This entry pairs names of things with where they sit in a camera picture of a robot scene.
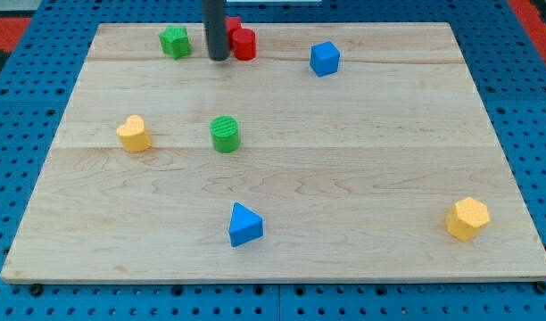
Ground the blue cube block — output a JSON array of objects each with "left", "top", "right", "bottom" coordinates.
[{"left": 310, "top": 41, "right": 340, "bottom": 77}]

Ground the green star block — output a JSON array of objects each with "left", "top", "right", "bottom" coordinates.
[{"left": 159, "top": 26, "right": 192, "bottom": 60}]

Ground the yellow hexagon block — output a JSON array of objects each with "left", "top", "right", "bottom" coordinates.
[{"left": 445, "top": 197, "right": 491, "bottom": 242}]

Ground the green cylinder block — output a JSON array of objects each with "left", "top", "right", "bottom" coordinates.
[{"left": 210, "top": 115, "right": 240, "bottom": 153}]

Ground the blue triangle block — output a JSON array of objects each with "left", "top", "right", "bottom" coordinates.
[{"left": 228, "top": 202, "right": 264, "bottom": 247}]

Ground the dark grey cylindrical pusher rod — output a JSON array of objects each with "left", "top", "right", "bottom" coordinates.
[{"left": 202, "top": 0, "right": 229, "bottom": 62}]

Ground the light wooden board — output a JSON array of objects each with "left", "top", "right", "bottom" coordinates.
[{"left": 0, "top": 22, "right": 546, "bottom": 284}]

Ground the red cylinder block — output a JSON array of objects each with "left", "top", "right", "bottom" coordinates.
[{"left": 232, "top": 28, "right": 257, "bottom": 61}]

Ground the yellow heart block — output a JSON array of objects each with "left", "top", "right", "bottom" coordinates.
[{"left": 116, "top": 115, "right": 152, "bottom": 152}]

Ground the blue perforated base mat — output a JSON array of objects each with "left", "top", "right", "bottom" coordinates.
[{"left": 0, "top": 0, "right": 546, "bottom": 320}]

